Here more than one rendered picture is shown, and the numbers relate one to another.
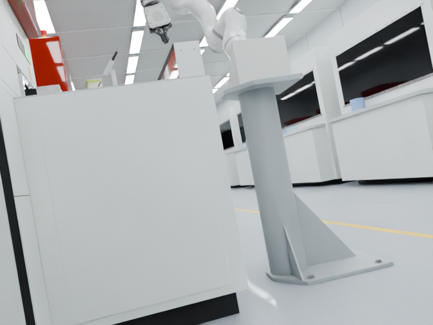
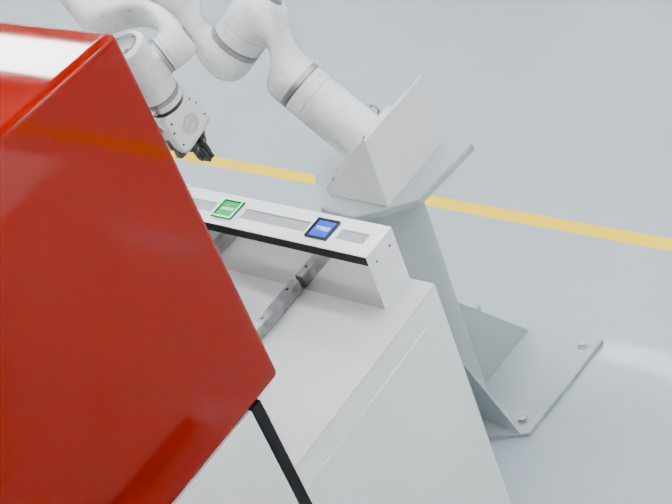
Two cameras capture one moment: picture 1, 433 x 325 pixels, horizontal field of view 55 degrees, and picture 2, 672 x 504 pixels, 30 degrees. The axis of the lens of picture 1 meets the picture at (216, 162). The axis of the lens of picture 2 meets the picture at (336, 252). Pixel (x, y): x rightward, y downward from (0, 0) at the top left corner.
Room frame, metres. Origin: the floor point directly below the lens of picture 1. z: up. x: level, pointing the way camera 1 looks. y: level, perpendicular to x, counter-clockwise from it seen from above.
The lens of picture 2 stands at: (-0.22, 0.96, 2.45)
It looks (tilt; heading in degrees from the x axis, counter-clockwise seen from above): 37 degrees down; 334
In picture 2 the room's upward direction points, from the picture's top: 22 degrees counter-clockwise
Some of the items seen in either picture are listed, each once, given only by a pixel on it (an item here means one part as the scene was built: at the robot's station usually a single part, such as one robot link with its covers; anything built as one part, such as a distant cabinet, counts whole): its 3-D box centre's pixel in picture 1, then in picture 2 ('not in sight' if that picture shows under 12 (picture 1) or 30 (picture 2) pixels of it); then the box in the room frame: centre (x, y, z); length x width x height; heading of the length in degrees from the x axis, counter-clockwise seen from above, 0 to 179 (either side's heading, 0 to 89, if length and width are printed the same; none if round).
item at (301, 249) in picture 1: (295, 175); (448, 273); (1.83, -0.33, 0.41); 0.51 x 0.44 x 0.82; 99
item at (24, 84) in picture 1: (33, 100); not in sight; (1.63, 0.67, 0.89); 0.44 x 0.02 x 0.10; 15
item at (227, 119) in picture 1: (236, 149); not in sight; (11.19, -0.59, 1.00); 1.80 x 1.08 x 2.00; 15
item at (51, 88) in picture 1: (48, 89); not in sight; (1.53, 0.56, 0.89); 0.08 x 0.03 x 0.03; 105
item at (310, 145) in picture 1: (314, 122); not in sight; (6.93, -1.71, 1.00); 1.80 x 1.08 x 2.00; 15
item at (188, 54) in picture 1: (177, 80); (283, 244); (1.73, 0.10, 0.89); 0.55 x 0.09 x 0.14; 15
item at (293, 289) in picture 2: not in sight; (226, 368); (1.60, 0.38, 0.84); 0.50 x 0.02 x 0.03; 105
